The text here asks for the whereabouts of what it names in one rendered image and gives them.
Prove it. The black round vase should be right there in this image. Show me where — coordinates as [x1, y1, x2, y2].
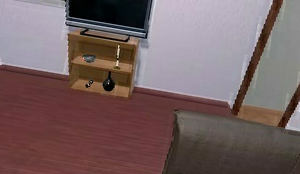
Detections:
[101, 69, 118, 93]

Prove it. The light wooden shelf unit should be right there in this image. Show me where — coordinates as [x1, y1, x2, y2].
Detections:
[59, 26, 142, 100]

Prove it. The grey brown sofa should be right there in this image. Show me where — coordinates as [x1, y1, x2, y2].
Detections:
[161, 94, 300, 174]

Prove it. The small black remote control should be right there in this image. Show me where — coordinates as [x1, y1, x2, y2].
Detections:
[84, 78, 95, 90]

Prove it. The brown wooden doorway frame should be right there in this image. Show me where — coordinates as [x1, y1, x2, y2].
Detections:
[229, 0, 300, 131]

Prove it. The small grey bowl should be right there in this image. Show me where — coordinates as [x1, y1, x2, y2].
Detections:
[81, 53, 97, 65]

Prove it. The white candle on brass holder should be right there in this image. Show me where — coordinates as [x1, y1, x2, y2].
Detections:
[113, 44, 124, 71]

